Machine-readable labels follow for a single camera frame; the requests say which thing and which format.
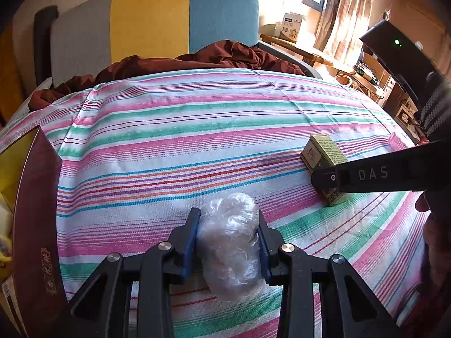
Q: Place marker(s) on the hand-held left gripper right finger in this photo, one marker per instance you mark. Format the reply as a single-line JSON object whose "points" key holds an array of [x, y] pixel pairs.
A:
{"points": [[264, 253]]}

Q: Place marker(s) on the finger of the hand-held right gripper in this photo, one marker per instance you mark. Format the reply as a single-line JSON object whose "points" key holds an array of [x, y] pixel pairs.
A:
{"points": [[373, 174]]}

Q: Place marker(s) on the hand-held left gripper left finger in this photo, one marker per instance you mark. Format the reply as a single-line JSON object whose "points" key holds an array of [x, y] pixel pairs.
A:
{"points": [[188, 250]]}

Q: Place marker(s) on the clear white ball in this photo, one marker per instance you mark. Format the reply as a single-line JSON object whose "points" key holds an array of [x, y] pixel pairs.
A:
{"points": [[229, 243]]}

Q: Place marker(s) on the small green box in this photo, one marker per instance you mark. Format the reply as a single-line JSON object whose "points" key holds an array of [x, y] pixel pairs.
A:
{"points": [[322, 151]]}

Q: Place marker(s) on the gold tin box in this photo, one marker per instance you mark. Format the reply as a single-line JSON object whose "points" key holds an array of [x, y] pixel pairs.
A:
{"points": [[35, 200]]}

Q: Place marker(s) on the person's right hand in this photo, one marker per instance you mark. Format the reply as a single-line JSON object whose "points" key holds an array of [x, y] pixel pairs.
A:
{"points": [[437, 239]]}

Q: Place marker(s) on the beige curtain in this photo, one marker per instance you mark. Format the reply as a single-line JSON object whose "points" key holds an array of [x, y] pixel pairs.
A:
{"points": [[345, 24]]}

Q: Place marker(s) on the cluttered wooden desk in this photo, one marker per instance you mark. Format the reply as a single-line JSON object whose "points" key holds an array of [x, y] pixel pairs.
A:
{"points": [[317, 54]]}

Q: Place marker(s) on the white carton box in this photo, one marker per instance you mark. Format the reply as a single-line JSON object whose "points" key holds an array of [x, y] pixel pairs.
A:
{"points": [[290, 26]]}

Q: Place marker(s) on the dark red garment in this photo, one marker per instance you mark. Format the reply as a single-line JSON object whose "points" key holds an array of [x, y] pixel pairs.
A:
{"points": [[430, 310]]}

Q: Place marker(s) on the dark red blanket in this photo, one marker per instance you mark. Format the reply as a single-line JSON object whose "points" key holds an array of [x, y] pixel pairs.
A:
{"points": [[229, 56]]}

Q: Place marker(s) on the grey yellow blue chair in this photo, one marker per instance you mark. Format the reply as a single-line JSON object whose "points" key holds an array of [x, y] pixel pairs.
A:
{"points": [[148, 24]]}

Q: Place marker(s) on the wooden wardrobe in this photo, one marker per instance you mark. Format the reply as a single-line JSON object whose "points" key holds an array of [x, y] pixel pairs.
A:
{"points": [[8, 77]]}

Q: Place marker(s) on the black rolled mat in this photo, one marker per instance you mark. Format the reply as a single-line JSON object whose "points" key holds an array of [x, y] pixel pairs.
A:
{"points": [[44, 42]]}

